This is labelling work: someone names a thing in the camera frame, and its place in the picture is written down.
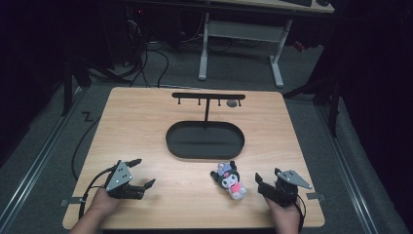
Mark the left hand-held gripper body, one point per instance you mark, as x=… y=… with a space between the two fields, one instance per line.
x=119 y=177

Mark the black hook rack with tray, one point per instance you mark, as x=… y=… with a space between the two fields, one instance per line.
x=204 y=140

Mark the grey table bracket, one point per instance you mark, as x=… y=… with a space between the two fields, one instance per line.
x=69 y=201
x=315 y=196

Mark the grey round table grommet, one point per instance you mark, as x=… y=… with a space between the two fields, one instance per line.
x=231 y=103

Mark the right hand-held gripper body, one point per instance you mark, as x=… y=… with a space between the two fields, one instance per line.
x=287 y=188

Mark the white-framed desk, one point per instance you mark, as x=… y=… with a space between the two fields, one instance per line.
x=243 y=32

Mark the black metal stand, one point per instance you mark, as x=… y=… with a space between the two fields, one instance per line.
x=332 y=107
x=67 y=91

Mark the metal floor rail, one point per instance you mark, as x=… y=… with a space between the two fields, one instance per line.
x=349 y=177
x=35 y=159

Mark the person's left hand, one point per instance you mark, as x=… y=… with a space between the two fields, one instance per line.
x=103 y=204

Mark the black keyboard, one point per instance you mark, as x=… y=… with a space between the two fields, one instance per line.
x=297 y=2

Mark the dark computer tower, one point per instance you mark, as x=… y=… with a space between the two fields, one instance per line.
x=136 y=31

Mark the person's right hand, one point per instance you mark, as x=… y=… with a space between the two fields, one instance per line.
x=281 y=212

